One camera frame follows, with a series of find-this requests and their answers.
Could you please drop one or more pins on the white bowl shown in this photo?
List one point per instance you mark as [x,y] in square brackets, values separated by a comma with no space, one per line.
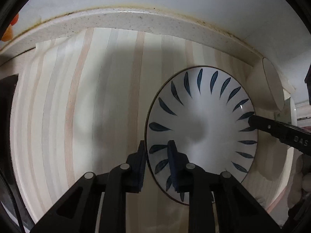
[273,85]

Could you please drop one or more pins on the black gas stove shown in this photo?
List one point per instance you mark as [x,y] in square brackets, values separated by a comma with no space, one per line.
[8,106]

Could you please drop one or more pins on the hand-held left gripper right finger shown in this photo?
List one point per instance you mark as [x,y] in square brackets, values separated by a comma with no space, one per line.
[173,165]

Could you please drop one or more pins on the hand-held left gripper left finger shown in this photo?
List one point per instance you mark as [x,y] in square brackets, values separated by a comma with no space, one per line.
[142,161]

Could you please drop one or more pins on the colourful wall sticker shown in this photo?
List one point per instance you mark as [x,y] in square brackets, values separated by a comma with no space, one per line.
[9,30]

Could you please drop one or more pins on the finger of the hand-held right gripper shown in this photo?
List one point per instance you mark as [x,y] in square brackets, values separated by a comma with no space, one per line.
[269,127]

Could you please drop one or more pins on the blue leaf pattern plate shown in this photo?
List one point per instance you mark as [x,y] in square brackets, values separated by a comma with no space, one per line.
[206,116]

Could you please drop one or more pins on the person's right hand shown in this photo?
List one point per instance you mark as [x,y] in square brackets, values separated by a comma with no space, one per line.
[297,174]

